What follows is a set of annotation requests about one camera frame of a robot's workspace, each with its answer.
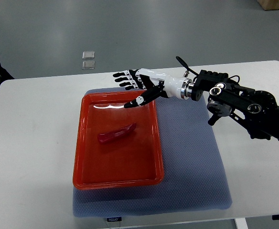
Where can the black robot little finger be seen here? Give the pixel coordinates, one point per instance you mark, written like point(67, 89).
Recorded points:
point(131, 87)

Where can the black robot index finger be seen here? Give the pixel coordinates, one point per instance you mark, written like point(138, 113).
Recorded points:
point(126, 73)

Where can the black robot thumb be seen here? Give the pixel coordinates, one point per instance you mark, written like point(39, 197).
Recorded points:
point(146, 97)

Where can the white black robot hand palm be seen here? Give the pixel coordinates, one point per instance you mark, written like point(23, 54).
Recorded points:
point(172, 86)

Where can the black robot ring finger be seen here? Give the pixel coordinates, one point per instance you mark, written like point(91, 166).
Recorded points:
point(131, 83)

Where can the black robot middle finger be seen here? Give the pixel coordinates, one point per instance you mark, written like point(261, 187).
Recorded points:
point(128, 78)

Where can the red pepper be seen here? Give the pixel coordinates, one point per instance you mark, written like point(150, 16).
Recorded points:
point(113, 135)

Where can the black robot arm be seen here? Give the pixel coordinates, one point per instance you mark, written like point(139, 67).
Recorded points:
point(256, 111)

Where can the red plastic tray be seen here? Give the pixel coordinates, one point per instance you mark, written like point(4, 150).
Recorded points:
point(133, 160)

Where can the upper silver floor plate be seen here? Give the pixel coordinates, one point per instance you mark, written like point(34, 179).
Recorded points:
point(88, 55)

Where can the grey-blue mesh mat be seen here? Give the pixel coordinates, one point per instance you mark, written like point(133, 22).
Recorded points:
point(194, 175)

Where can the cardboard box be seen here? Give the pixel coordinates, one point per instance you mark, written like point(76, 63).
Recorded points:
point(269, 4)

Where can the black mat label tag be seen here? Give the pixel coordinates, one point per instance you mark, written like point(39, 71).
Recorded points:
point(114, 219)

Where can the white table leg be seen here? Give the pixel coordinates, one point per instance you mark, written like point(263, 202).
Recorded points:
point(241, 223)

